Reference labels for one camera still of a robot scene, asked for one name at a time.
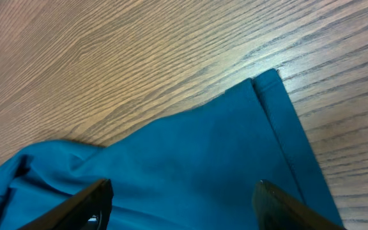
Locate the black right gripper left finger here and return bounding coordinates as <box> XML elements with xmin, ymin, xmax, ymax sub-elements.
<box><xmin>20</xmin><ymin>179</ymin><xmax>114</xmax><ymax>230</ymax></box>

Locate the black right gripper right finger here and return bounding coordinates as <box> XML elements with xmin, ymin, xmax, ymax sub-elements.
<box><xmin>252</xmin><ymin>180</ymin><xmax>345</xmax><ymax>230</ymax></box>

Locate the teal blue shirt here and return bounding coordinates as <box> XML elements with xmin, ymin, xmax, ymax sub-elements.
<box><xmin>0</xmin><ymin>69</ymin><xmax>342</xmax><ymax>229</ymax></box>

